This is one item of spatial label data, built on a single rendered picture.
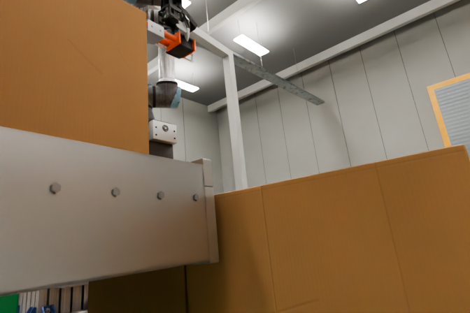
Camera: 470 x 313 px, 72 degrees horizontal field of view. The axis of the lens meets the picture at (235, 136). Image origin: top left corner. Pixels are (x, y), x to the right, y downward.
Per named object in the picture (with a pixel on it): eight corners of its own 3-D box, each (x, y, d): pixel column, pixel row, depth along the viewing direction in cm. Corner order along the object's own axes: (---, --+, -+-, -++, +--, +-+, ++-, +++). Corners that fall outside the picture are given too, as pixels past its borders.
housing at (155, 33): (148, 29, 108) (147, 17, 110) (136, 38, 112) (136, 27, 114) (165, 38, 114) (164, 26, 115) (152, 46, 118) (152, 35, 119)
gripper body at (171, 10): (157, 24, 124) (157, -2, 127) (175, 34, 130) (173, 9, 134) (171, 15, 119) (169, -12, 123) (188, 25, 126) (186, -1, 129)
